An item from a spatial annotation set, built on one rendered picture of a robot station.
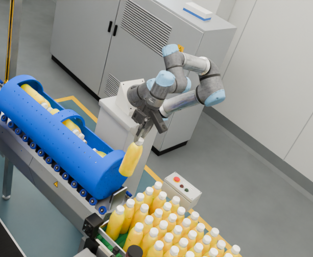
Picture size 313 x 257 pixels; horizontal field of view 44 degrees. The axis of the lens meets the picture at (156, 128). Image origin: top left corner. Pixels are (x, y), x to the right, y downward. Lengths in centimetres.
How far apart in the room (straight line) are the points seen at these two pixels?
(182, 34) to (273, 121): 167
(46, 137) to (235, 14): 310
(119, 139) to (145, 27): 162
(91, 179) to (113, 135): 61
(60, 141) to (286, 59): 294
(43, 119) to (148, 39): 188
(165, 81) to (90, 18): 295
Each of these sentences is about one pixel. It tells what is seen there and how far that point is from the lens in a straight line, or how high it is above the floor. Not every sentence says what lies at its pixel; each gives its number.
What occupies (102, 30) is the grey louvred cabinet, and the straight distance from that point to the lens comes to 433.
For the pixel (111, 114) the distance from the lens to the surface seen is 246.
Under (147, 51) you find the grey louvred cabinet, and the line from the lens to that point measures 384.
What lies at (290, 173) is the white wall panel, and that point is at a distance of 467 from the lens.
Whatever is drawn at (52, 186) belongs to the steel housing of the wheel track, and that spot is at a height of 85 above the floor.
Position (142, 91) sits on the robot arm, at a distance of 234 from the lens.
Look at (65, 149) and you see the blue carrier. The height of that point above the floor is 116.
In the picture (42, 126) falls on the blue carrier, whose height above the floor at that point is 116.
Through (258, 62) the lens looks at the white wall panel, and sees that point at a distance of 457.
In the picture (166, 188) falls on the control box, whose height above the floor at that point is 104.
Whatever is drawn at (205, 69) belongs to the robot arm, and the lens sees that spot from 200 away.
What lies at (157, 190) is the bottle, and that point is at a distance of 209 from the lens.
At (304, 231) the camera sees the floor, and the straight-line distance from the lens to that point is 417.
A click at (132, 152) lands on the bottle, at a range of 179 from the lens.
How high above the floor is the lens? 249
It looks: 34 degrees down
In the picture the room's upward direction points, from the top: 19 degrees clockwise
